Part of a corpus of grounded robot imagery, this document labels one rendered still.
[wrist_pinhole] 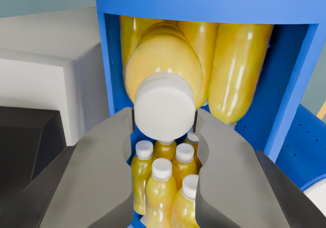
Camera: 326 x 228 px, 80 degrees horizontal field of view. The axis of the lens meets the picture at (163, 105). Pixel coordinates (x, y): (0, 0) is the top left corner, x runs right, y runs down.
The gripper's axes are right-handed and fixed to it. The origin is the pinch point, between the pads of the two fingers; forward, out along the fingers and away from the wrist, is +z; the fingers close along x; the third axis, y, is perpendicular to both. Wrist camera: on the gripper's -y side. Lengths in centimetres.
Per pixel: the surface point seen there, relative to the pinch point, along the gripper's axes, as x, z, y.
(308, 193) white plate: 40, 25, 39
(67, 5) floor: -61, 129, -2
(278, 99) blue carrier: 18.9, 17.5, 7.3
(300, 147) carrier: 44, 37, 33
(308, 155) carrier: 44, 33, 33
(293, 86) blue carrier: 12.8, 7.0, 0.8
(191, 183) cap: 5.6, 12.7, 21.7
